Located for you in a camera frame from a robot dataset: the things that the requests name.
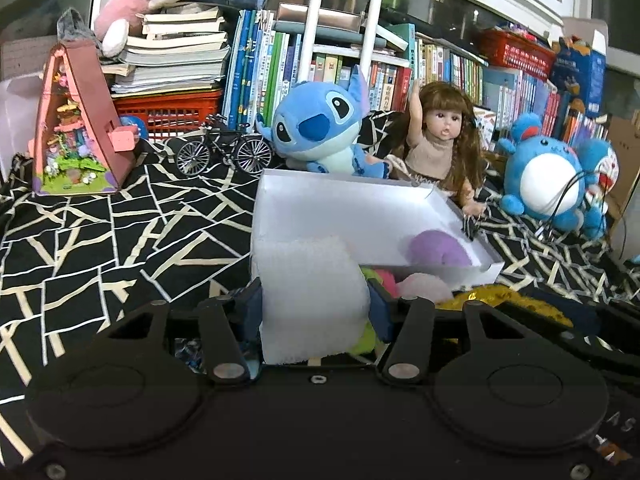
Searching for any white cardboard box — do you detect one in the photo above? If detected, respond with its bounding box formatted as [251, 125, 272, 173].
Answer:
[250, 168, 505, 291]

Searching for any pale pink plush ball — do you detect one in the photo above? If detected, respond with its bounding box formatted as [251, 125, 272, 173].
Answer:
[396, 272, 453, 306]

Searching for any row of upright books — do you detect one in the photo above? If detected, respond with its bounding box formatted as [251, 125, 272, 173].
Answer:
[222, 7, 611, 146]

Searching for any blue round disc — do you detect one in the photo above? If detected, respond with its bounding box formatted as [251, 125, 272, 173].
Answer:
[120, 115, 150, 140]

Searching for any black miniature bicycle model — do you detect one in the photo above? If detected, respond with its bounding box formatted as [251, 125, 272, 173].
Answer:
[175, 114, 273, 177]

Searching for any grey cloth bag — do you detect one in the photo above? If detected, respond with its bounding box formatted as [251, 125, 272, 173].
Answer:
[56, 7, 103, 56]

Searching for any red plastic basket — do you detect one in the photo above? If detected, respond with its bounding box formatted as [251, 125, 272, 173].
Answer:
[112, 89, 223, 140]

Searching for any round blue mouse plush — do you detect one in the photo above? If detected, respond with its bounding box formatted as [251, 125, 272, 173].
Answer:
[497, 112, 608, 238]

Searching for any blue alien plush toy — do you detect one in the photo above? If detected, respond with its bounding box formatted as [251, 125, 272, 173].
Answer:
[256, 64, 391, 178]

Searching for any purple plush ball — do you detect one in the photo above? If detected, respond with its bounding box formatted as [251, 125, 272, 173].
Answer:
[409, 230, 473, 267]

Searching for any blue robot cat plush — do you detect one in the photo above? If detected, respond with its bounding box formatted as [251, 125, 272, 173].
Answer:
[575, 137, 621, 211]

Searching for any translucent plastic bin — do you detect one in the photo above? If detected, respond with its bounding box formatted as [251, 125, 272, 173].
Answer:
[0, 75, 46, 171]

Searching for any black blanket with beige lines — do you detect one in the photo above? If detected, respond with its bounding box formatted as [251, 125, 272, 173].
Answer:
[0, 110, 640, 461]

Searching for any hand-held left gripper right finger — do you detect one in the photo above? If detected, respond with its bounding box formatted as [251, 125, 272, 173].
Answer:
[366, 280, 542, 384]

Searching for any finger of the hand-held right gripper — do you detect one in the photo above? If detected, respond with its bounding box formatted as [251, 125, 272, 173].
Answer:
[525, 289, 640, 378]

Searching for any blue printed carton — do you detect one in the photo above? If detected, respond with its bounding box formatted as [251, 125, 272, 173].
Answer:
[550, 35, 608, 118]

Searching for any red basket of packets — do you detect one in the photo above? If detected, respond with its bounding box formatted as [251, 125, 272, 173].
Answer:
[475, 27, 558, 81]

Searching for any black cable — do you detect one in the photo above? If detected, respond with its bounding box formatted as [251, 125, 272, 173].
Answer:
[537, 170, 608, 241]

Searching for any brown cardboard box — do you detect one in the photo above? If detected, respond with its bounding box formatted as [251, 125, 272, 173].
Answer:
[605, 112, 640, 221]

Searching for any stack of lying books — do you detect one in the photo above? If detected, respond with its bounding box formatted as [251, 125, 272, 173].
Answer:
[100, 5, 232, 97]

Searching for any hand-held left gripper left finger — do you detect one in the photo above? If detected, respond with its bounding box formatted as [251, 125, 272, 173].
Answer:
[106, 280, 264, 384]

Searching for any silver flat box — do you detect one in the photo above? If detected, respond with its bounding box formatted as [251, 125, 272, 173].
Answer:
[275, 2, 363, 33]

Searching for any white fluffy cloth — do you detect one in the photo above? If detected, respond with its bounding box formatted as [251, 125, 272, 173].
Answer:
[252, 237, 372, 365]

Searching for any brown-haired baby doll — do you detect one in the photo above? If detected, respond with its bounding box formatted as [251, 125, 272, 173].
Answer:
[385, 79, 488, 211]

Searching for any pink bunny plush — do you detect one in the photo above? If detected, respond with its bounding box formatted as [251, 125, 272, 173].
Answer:
[92, 0, 191, 56]

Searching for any pink triangular miniature dollhouse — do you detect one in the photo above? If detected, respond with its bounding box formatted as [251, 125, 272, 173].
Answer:
[27, 42, 141, 197]

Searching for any white rack pole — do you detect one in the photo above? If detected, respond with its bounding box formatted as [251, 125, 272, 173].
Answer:
[298, 0, 331, 83]
[359, 0, 391, 83]

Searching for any green and pink plush toy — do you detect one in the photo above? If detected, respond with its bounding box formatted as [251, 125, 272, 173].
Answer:
[350, 267, 401, 356]

